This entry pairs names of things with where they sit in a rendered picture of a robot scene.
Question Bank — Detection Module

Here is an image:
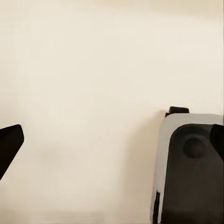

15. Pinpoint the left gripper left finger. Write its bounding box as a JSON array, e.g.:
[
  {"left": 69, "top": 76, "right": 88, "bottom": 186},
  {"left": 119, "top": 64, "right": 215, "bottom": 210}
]
[{"left": 0, "top": 124, "right": 24, "bottom": 180}]

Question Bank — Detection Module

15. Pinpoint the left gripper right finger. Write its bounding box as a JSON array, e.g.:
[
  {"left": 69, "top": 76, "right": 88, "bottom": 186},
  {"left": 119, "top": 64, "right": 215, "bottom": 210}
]
[{"left": 209, "top": 124, "right": 224, "bottom": 162}]

